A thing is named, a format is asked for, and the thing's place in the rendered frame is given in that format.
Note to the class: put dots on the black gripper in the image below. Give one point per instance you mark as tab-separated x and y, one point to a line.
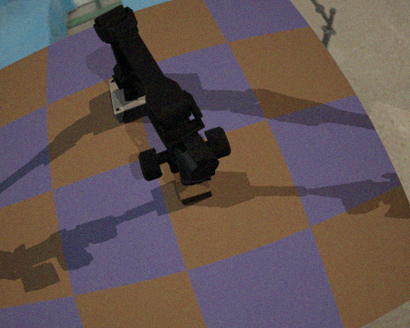
150	162

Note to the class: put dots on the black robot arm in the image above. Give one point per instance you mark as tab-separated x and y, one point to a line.
168	106

